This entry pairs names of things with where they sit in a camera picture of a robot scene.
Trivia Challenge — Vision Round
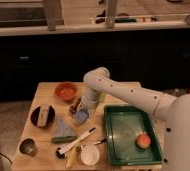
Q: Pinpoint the red bowl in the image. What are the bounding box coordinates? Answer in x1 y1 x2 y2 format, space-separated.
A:
55 82 77 102

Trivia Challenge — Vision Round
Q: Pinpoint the blue sponge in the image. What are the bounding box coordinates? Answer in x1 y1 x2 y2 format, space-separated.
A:
74 108 89 124

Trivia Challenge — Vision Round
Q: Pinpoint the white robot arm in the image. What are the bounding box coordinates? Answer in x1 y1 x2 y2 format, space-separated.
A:
82 67 190 171

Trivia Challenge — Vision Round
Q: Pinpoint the green plastic cup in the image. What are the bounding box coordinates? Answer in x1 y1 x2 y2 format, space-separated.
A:
99 93 106 103

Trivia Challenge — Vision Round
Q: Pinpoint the green plastic tray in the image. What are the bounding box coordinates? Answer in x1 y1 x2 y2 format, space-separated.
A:
104 105 162 166

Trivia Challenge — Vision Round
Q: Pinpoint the grey blue cloth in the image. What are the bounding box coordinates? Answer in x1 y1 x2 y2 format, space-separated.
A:
55 117 75 137

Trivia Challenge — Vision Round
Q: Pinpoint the metal spoon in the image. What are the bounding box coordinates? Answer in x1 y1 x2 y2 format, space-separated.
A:
80 138 107 150

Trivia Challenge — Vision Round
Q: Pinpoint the white block on plate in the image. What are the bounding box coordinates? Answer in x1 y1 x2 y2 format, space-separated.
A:
37 104 50 127

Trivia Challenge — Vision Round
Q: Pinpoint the green cucumber toy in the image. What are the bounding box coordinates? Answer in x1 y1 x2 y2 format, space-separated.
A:
51 136 77 144

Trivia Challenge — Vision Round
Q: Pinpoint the white round lid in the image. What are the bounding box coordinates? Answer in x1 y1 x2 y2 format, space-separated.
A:
80 145 100 166

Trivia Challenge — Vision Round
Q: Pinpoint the orange round fruit toy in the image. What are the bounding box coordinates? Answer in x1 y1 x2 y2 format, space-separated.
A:
136 134 151 149

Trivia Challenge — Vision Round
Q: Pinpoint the yellow banana toy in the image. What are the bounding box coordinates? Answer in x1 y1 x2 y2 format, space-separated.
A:
65 146 79 169

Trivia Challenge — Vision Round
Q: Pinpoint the metal cup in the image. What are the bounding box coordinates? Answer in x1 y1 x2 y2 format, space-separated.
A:
19 138 37 156

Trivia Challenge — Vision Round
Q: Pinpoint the spice bottle cluster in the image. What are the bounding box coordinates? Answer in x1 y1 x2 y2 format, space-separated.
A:
174 88 190 96

